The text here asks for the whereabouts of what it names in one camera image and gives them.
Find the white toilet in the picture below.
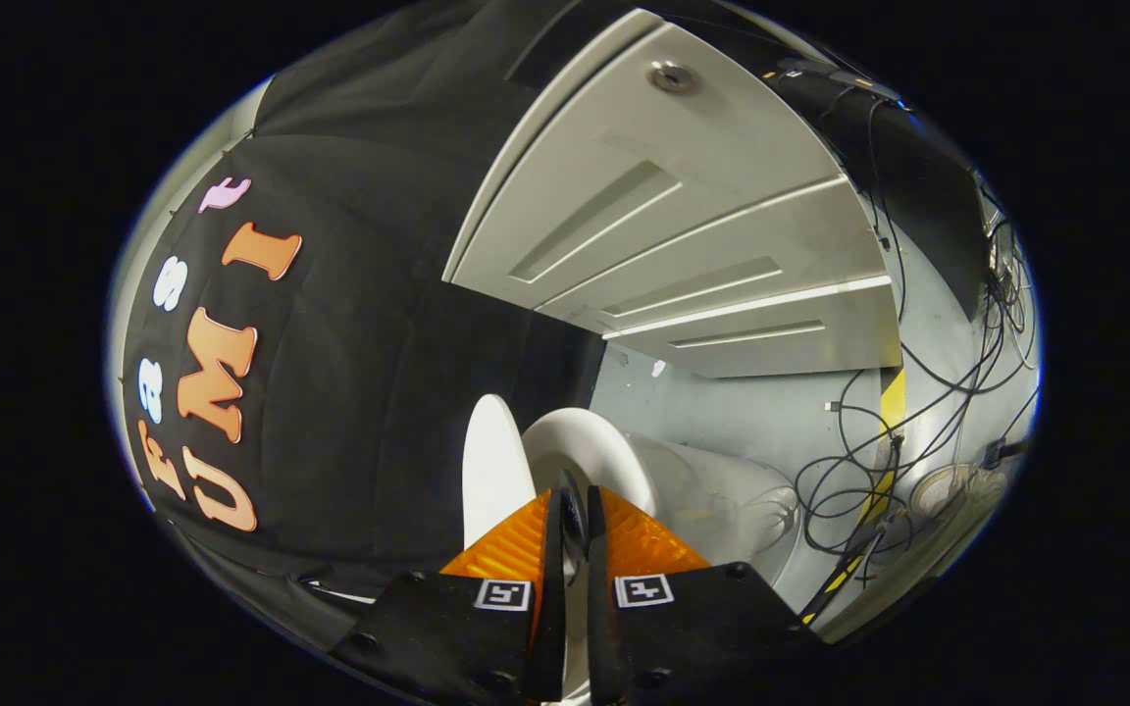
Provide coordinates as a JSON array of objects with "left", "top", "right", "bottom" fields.
[{"left": 521, "top": 407, "right": 803, "bottom": 589}]

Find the black backdrop cloth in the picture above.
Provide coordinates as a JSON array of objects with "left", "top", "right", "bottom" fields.
[{"left": 119, "top": 0, "right": 993, "bottom": 648}]

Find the white drawer cabinet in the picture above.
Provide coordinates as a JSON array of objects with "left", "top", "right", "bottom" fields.
[{"left": 442, "top": 8, "right": 904, "bottom": 380}]

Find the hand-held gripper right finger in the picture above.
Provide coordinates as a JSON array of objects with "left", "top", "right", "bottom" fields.
[{"left": 585, "top": 484, "right": 826, "bottom": 706}]

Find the black power strip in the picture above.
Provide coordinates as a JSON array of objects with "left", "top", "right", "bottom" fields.
[{"left": 771, "top": 57, "right": 904, "bottom": 104}]

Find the round pale disc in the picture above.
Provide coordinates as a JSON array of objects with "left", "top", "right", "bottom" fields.
[{"left": 908, "top": 463, "right": 1012, "bottom": 521}]

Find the white toilet lid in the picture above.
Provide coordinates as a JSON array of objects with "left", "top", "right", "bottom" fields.
[{"left": 462, "top": 394, "right": 591, "bottom": 702}]

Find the tangle of black cables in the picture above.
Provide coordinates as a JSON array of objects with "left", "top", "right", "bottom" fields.
[{"left": 794, "top": 93, "right": 1039, "bottom": 629}]

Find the yellow black floor tape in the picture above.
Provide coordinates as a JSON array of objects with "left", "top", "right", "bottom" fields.
[{"left": 800, "top": 368, "right": 909, "bottom": 624}]

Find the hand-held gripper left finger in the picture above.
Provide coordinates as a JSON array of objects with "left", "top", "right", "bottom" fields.
[{"left": 328, "top": 487, "right": 568, "bottom": 705}]

